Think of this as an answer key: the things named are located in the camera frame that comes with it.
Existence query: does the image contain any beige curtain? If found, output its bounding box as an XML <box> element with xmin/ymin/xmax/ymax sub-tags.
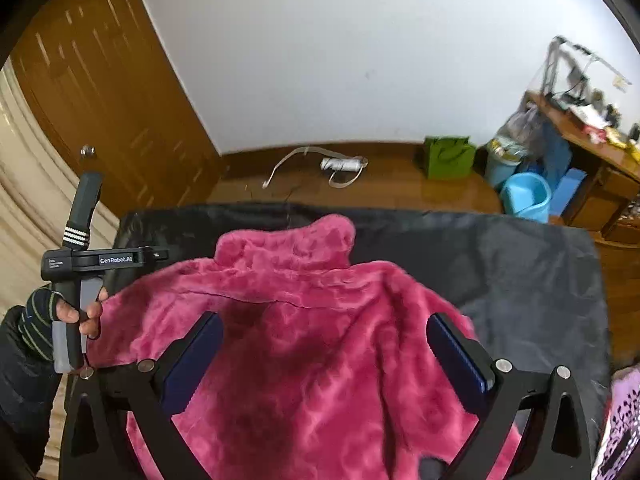
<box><xmin>0</xmin><ymin>60</ymin><xmax>121</xmax><ymax>476</ymax></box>

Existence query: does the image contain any blue box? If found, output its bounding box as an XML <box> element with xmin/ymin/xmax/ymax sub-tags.
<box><xmin>547</xmin><ymin>167</ymin><xmax>587</xmax><ymax>217</ymax></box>

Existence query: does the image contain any glass tank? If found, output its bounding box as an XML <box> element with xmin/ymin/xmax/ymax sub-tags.
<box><xmin>530</xmin><ymin>36</ymin><xmax>633</xmax><ymax>103</ymax></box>

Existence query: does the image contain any blue hanging cloth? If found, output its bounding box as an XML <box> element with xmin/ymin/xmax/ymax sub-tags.
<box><xmin>540</xmin><ymin>125</ymin><xmax>571</xmax><ymax>186</ymax></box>

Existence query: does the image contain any cluttered wooden desk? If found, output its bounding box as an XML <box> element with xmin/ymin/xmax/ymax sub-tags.
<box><xmin>524</xmin><ymin>90</ymin><xmax>640</xmax><ymax>246</ymax></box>

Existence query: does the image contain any clear plastic bag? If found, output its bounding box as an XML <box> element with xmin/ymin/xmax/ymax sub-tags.
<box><xmin>505</xmin><ymin>102</ymin><xmax>543</xmax><ymax>148</ymax></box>

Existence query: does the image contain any person's left hand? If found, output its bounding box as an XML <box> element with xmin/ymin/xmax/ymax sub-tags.
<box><xmin>17</xmin><ymin>285</ymin><xmax>108</xmax><ymax>361</ymax></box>

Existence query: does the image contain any person's left forearm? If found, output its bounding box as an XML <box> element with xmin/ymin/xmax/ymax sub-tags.
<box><xmin>0</xmin><ymin>305</ymin><xmax>66</xmax><ymax>471</ymax></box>

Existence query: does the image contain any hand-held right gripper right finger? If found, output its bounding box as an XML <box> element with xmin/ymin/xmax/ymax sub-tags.
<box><xmin>425</xmin><ymin>312</ymin><xmax>596</xmax><ymax>480</ymax></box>

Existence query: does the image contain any green bag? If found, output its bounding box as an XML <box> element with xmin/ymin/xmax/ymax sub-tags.
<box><xmin>424</xmin><ymin>135</ymin><xmax>477</xmax><ymax>181</ymax></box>

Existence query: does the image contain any pink fleece garment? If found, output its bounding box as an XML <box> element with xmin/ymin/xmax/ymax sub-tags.
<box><xmin>87</xmin><ymin>214</ymin><xmax>521</xmax><ymax>480</ymax></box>

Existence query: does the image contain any blue plastic basin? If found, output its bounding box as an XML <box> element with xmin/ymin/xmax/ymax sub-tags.
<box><xmin>500</xmin><ymin>172</ymin><xmax>552</xmax><ymax>223</ymax></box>

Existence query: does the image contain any light blue trash bin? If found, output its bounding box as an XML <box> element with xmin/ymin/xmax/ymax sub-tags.
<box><xmin>486</xmin><ymin>140</ymin><xmax>526</xmax><ymax>188</ymax></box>

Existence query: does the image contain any wooden door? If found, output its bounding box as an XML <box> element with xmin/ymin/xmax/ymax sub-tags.
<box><xmin>10</xmin><ymin>0</ymin><xmax>223</xmax><ymax>206</ymax></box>

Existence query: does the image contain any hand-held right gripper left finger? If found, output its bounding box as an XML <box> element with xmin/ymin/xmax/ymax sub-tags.
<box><xmin>60</xmin><ymin>310</ymin><xmax>226</xmax><ymax>480</ymax></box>

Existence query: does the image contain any purple white printed blanket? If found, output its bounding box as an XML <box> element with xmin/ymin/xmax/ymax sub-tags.
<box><xmin>590</xmin><ymin>365</ymin><xmax>640</xmax><ymax>480</ymax></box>

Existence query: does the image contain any white flat strap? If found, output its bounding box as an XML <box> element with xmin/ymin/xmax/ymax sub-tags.
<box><xmin>263</xmin><ymin>146</ymin><xmax>371</xmax><ymax>191</ymax></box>

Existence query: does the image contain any white power strip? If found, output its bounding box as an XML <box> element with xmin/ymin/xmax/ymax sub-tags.
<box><xmin>320</xmin><ymin>156</ymin><xmax>363</xmax><ymax>171</ymax></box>

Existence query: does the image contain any dark grey bed sheet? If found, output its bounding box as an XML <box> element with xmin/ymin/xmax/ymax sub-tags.
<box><xmin>117</xmin><ymin>202</ymin><xmax>613</xmax><ymax>480</ymax></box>

